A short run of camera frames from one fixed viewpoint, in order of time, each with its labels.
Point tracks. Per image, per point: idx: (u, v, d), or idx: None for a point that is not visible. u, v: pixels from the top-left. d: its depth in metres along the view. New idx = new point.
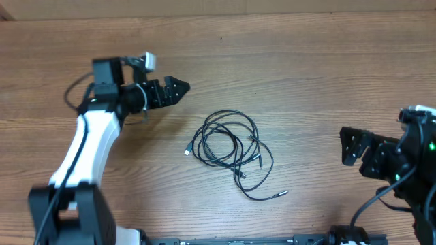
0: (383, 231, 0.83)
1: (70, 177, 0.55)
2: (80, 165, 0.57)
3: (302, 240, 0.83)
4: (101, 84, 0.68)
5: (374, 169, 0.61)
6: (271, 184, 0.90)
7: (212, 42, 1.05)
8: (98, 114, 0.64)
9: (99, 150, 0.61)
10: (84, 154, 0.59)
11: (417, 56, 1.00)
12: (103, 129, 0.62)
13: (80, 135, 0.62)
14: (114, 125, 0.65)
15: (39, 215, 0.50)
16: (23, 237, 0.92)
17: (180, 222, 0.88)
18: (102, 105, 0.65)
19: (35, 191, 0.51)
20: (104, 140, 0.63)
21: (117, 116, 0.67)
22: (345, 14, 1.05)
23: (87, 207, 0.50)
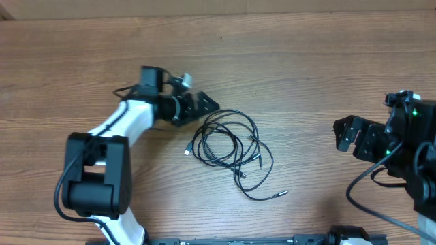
0: (383, 231, 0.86)
1: (106, 133, 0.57)
2: (116, 126, 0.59)
3: (302, 240, 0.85)
4: (145, 86, 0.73)
5: (366, 150, 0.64)
6: (271, 184, 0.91)
7: (215, 41, 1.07)
8: (136, 103, 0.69)
9: (134, 126, 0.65)
10: (122, 122, 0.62)
11: (418, 56, 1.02)
12: (138, 113, 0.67)
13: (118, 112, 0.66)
14: (147, 116, 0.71)
15: (71, 154, 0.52)
16: (24, 237, 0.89)
17: (180, 222, 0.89)
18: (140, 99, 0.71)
19: (73, 135, 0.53)
20: (137, 126, 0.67)
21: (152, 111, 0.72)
22: (345, 14, 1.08)
23: (117, 154, 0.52)
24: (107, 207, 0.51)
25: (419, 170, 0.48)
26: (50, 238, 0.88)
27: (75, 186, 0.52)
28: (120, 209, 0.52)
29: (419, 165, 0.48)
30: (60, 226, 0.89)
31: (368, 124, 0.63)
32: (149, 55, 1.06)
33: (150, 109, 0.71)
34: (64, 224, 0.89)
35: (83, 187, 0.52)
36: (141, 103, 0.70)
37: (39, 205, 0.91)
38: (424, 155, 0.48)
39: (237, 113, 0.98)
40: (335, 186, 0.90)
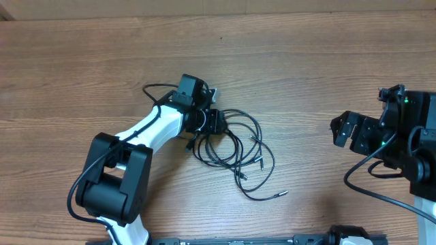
0: (383, 231, 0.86)
1: (133, 139, 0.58)
2: (144, 134, 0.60)
3: (302, 240, 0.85)
4: (181, 94, 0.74)
5: (362, 143, 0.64)
6: (271, 184, 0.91)
7: (215, 41, 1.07)
8: (169, 111, 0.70)
9: (160, 135, 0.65)
10: (150, 130, 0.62)
11: (418, 56, 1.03)
12: (168, 123, 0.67)
13: (150, 118, 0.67)
14: (176, 125, 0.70)
15: (94, 154, 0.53)
16: (23, 237, 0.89)
17: (180, 222, 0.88)
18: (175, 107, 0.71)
19: (100, 136, 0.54)
20: (164, 135, 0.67)
21: (182, 121, 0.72)
22: (345, 14, 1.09)
23: (138, 164, 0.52)
24: (117, 214, 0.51)
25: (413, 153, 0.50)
26: (50, 238, 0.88)
27: (90, 186, 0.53)
28: (129, 218, 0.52)
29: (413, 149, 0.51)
30: (60, 226, 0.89)
31: (363, 118, 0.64)
32: (149, 55, 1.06)
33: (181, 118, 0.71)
34: (64, 224, 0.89)
35: (99, 188, 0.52)
36: (174, 112, 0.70)
37: (39, 204, 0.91)
38: (417, 139, 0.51)
39: (238, 114, 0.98)
40: (335, 186, 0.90)
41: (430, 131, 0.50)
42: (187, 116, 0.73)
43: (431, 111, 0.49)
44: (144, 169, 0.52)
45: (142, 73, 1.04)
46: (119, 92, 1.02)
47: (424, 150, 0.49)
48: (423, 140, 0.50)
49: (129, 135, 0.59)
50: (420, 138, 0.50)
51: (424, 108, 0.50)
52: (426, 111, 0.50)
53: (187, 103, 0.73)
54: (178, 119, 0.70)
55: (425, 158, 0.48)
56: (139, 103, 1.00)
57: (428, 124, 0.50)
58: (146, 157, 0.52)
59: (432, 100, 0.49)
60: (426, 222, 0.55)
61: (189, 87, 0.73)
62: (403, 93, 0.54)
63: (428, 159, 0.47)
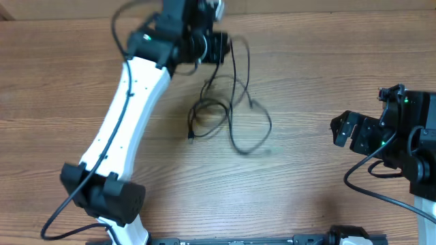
0: (383, 231, 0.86)
1: (102, 163, 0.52)
2: (117, 139, 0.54)
3: (302, 240, 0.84)
4: (167, 17, 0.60)
5: (362, 143, 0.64)
6: (271, 184, 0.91)
7: None
8: (146, 69, 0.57)
9: (139, 119, 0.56)
10: (123, 126, 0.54)
11: (418, 56, 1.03)
12: (147, 95, 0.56)
13: (122, 99, 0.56)
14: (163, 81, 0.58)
15: (69, 184, 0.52)
16: (22, 237, 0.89)
17: (180, 222, 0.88)
18: (152, 63, 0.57)
19: (67, 171, 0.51)
20: (147, 109, 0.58)
21: (169, 58, 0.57)
22: (345, 14, 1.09)
23: (114, 197, 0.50)
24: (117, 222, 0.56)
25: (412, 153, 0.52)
26: (50, 238, 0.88)
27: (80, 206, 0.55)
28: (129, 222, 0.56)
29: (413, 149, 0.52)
30: (60, 226, 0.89)
31: (363, 118, 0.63)
32: None
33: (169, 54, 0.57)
34: (64, 223, 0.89)
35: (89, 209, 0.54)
36: (153, 66, 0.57)
37: (39, 205, 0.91)
38: (417, 139, 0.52)
39: (237, 113, 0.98)
40: (335, 185, 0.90)
41: (428, 130, 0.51)
42: (176, 50, 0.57)
43: (431, 111, 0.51)
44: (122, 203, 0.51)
45: None
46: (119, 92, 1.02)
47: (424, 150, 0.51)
48: (423, 139, 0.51)
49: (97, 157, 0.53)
50: (420, 137, 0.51)
51: (425, 109, 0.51)
52: (426, 111, 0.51)
53: (176, 30, 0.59)
54: (161, 77, 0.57)
55: (424, 158, 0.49)
56: None
57: (428, 123, 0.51)
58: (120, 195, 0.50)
59: (432, 100, 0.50)
60: (426, 222, 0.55)
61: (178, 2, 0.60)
62: (404, 95, 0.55)
63: (428, 159, 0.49)
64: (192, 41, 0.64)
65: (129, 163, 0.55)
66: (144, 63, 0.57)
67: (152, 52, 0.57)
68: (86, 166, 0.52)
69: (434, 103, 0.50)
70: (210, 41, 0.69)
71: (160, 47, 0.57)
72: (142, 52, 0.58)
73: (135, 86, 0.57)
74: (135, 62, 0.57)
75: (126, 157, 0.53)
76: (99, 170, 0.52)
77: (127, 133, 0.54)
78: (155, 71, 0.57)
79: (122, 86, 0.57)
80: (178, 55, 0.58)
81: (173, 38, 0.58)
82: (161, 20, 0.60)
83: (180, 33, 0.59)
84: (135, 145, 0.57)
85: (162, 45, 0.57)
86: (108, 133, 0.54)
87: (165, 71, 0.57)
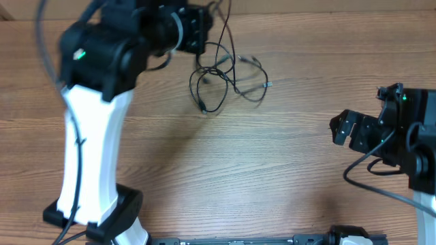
0: (383, 231, 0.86)
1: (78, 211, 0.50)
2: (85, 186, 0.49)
3: (302, 240, 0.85)
4: (114, 4, 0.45)
5: (362, 142, 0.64)
6: (271, 187, 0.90)
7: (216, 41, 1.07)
8: (90, 105, 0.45)
9: (104, 158, 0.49)
10: (87, 173, 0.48)
11: (418, 56, 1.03)
12: (101, 136, 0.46)
13: (74, 148, 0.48)
14: (120, 107, 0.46)
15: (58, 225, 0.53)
16: (23, 237, 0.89)
17: (180, 222, 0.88)
18: (96, 96, 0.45)
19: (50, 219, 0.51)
20: (108, 142, 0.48)
21: (122, 69, 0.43)
22: (345, 14, 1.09)
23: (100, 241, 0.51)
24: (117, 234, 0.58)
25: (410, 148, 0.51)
26: (50, 238, 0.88)
27: None
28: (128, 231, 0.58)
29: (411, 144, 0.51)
30: None
31: (362, 116, 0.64)
32: None
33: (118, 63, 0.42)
34: None
35: None
36: (99, 101, 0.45)
37: (40, 205, 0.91)
38: (415, 134, 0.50)
39: (237, 113, 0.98)
40: (335, 185, 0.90)
41: (426, 124, 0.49)
42: (129, 55, 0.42)
43: (430, 108, 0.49)
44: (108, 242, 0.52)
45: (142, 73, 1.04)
46: None
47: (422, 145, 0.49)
48: (421, 134, 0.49)
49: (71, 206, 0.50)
50: (418, 132, 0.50)
51: (422, 104, 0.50)
52: (424, 107, 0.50)
53: (129, 27, 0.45)
54: (111, 114, 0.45)
55: (422, 153, 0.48)
56: (139, 103, 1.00)
57: (425, 118, 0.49)
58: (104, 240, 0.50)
59: (429, 96, 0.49)
60: (424, 214, 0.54)
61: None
62: (402, 93, 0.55)
63: (426, 154, 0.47)
64: (161, 27, 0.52)
65: (107, 198, 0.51)
66: (86, 95, 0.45)
67: (98, 65, 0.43)
68: (64, 214, 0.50)
69: (432, 99, 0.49)
70: (184, 20, 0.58)
71: (104, 56, 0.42)
72: (83, 73, 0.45)
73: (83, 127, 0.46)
74: (77, 99, 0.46)
75: (99, 197, 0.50)
76: (78, 219, 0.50)
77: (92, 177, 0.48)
78: (101, 108, 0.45)
79: (71, 128, 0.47)
80: (136, 64, 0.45)
81: (122, 41, 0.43)
82: (107, 6, 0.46)
83: (135, 29, 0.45)
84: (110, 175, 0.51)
85: (106, 52, 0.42)
86: (71, 184, 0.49)
87: (115, 103, 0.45)
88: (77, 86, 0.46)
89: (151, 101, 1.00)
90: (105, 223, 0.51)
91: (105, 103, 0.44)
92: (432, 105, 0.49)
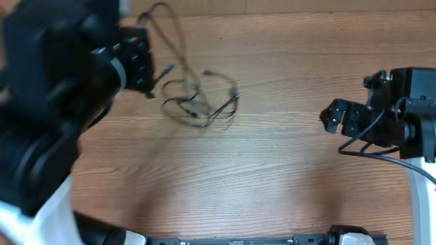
0: (383, 231, 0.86)
1: None
2: None
3: (302, 240, 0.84)
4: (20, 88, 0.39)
5: (353, 127, 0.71)
6: (270, 190, 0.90)
7: (215, 41, 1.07)
8: (8, 225, 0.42)
9: None
10: None
11: (418, 56, 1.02)
12: None
13: None
14: (46, 218, 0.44)
15: None
16: None
17: (180, 222, 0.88)
18: (13, 215, 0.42)
19: None
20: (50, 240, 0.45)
21: (33, 186, 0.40)
22: (345, 14, 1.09)
23: None
24: None
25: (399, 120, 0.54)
26: None
27: None
28: None
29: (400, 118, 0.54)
30: None
31: (351, 105, 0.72)
32: None
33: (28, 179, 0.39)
34: None
35: None
36: (16, 220, 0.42)
37: None
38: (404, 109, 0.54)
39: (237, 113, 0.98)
40: (335, 185, 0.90)
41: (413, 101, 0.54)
42: (41, 161, 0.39)
43: (413, 83, 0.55)
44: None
45: None
46: None
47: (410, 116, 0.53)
48: (410, 107, 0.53)
49: None
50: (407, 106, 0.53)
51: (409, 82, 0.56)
52: (409, 84, 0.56)
53: (43, 113, 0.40)
54: (36, 231, 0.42)
55: (409, 121, 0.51)
56: (139, 103, 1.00)
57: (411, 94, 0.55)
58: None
59: (414, 73, 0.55)
60: (415, 175, 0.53)
61: (23, 58, 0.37)
62: (388, 77, 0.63)
63: (414, 120, 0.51)
64: (97, 77, 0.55)
65: None
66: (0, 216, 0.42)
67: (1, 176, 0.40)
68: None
69: (416, 77, 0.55)
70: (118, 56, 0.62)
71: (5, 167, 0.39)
72: None
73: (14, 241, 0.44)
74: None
75: None
76: None
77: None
78: (22, 227, 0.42)
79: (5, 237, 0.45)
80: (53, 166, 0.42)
81: (30, 143, 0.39)
82: (12, 87, 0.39)
83: (51, 115, 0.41)
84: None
85: (7, 159, 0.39)
86: None
87: (37, 221, 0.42)
88: None
89: (151, 100, 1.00)
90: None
91: (25, 221, 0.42)
92: (417, 83, 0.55)
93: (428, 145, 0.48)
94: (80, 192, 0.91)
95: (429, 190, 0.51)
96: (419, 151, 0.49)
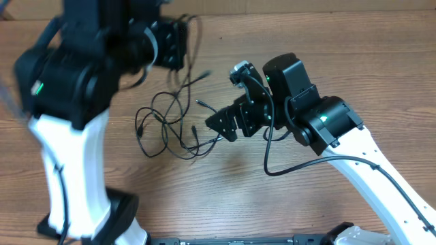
0: (383, 231, 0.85)
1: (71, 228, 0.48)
2: (73, 210, 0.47)
3: (302, 240, 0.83)
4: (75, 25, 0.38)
5: (251, 126, 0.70)
6: (270, 190, 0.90)
7: (215, 41, 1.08)
8: (60, 138, 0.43)
9: (90, 179, 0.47)
10: (72, 196, 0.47)
11: (418, 56, 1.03)
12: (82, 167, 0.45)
13: (54, 177, 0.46)
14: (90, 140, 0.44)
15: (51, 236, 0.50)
16: (24, 237, 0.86)
17: (180, 222, 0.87)
18: (64, 128, 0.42)
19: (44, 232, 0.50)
20: (91, 167, 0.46)
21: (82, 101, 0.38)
22: (344, 15, 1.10)
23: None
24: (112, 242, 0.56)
25: (292, 121, 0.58)
26: None
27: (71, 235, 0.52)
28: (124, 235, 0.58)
29: (292, 116, 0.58)
30: None
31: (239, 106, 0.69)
32: None
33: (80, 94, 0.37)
34: None
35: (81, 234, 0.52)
36: (69, 131, 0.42)
37: (40, 205, 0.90)
38: (291, 106, 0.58)
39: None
40: (335, 186, 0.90)
41: (296, 96, 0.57)
42: (93, 83, 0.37)
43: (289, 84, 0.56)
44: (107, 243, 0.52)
45: None
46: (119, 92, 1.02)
47: (303, 114, 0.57)
48: (295, 105, 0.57)
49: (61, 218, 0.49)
50: (293, 105, 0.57)
51: (277, 83, 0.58)
52: (286, 84, 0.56)
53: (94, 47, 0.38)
54: (84, 144, 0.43)
55: (302, 124, 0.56)
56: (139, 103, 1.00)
57: (293, 93, 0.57)
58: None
59: (285, 75, 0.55)
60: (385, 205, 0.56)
61: None
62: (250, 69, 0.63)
63: (305, 120, 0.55)
64: (133, 46, 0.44)
65: (100, 208, 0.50)
66: (54, 128, 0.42)
67: (59, 95, 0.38)
68: (58, 229, 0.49)
69: (288, 75, 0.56)
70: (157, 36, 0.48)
71: (67, 88, 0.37)
72: (47, 104, 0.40)
73: (60, 154, 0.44)
74: (39, 125, 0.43)
75: (90, 214, 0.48)
76: (72, 232, 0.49)
77: (76, 195, 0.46)
78: (73, 137, 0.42)
79: (49, 160, 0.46)
80: (103, 90, 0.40)
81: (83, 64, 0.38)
82: (66, 28, 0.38)
83: (102, 52, 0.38)
84: (96, 188, 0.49)
85: (67, 78, 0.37)
86: (58, 207, 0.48)
87: (86, 131, 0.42)
88: (41, 117, 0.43)
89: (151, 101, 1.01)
90: (101, 229, 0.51)
91: (75, 133, 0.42)
92: (292, 81, 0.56)
93: (326, 135, 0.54)
94: None
95: (352, 167, 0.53)
96: (323, 144, 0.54)
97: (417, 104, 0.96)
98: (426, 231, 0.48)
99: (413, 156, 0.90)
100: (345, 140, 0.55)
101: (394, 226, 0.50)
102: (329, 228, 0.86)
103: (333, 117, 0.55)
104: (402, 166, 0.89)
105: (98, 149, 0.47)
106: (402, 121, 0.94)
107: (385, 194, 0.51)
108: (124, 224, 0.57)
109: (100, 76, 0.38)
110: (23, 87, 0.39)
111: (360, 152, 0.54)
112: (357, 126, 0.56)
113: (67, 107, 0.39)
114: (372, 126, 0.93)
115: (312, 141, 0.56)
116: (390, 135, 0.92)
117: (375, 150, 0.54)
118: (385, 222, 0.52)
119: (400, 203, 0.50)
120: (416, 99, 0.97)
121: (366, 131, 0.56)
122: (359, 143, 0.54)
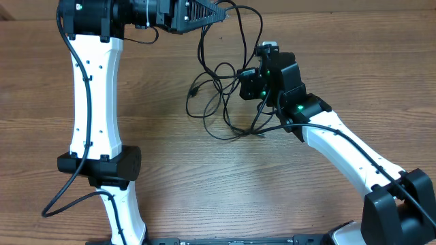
0: None
1: (90, 150, 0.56)
2: (95, 123, 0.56)
3: (302, 240, 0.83)
4: None
5: (250, 93, 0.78)
6: (270, 190, 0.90)
7: (215, 41, 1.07)
8: (91, 47, 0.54)
9: (108, 98, 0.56)
10: (95, 111, 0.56)
11: (418, 56, 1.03)
12: (105, 77, 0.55)
13: (82, 88, 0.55)
14: (114, 55, 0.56)
15: (69, 172, 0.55)
16: (23, 237, 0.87)
17: (180, 222, 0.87)
18: (96, 37, 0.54)
19: (63, 166, 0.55)
20: (111, 86, 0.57)
21: (110, 16, 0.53)
22: (344, 14, 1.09)
23: (108, 173, 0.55)
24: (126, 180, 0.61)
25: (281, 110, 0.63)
26: (50, 238, 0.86)
27: (88, 170, 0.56)
28: (134, 177, 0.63)
29: (281, 106, 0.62)
30: (60, 226, 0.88)
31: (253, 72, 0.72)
32: (148, 55, 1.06)
33: (107, 12, 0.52)
34: (64, 224, 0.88)
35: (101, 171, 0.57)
36: (98, 41, 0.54)
37: (39, 205, 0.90)
38: (282, 99, 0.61)
39: (229, 111, 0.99)
40: (335, 186, 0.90)
41: (288, 92, 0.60)
42: (116, 7, 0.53)
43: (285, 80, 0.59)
44: (122, 175, 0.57)
45: (142, 73, 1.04)
46: (119, 92, 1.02)
47: (291, 106, 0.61)
48: (285, 99, 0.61)
49: (80, 143, 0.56)
50: (284, 99, 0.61)
51: (276, 77, 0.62)
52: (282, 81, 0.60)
53: None
54: (110, 52, 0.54)
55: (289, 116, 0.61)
56: (139, 103, 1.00)
57: (285, 88, 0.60)
58: (117, 174, 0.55)
59: (283, 73, 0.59)
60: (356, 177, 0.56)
61: None
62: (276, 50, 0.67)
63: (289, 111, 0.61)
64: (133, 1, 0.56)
65: (114, 136, 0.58)
66: (87, 39, 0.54)
67: (90, 18, 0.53)
68: (78, 155, 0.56)
69: (285, 75, 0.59)
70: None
71: (99, 10, 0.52)
72: (82, 24, 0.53)
73: (88, 67, 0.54)
74: (76, 39, 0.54)
75: (107, 132, 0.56)
76: (90, 152, 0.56)
77: (99, 110, 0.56)
78: (102, 47, 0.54)
79: (76, 71, 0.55)
80: (125, 16, 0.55)
81: None
82: None
83: None
84: (113, 114, 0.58)
85: (98, 7, 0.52)
86: (82, 122, 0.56)
87: (112, 41, 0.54)
88: (75, 35, 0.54)
89: (151, 101, 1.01)
90: (115, 158, 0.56)
91: (103, 43, 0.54)
92: (288, 79, 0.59)
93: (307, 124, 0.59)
94: (81, 192, 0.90)
95: (319, 135, 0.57)
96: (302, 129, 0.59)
97: (418, 104, 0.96)
98: (378, 173, 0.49)
99: (414, 156, 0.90)
100: (317, 119, 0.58)
101: (357, 178, 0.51)
102: (330, 228, 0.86)
103: (313, 107, 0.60)
104: (402, 166, 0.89)
105: (115, 71, 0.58)
106: (402, 122, 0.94)
107: (343, 149, 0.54)
108: (133, 173, 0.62)
109: (121, 3, 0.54)
110: (63, 11, 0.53)
111: (325, 124, 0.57)
112: (326, 110, 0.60)
113: (95, 24, 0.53)
114: (372, 126, 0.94)
115: (293, 129, 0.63)
116: (390, 136, 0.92)
117: (340, 124, 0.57)
118: (351, 177, 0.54)
119: (356, 156, 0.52)
120: (416, 99, 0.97)
121: (333, 113, 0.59)
122: (325, 118, 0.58)
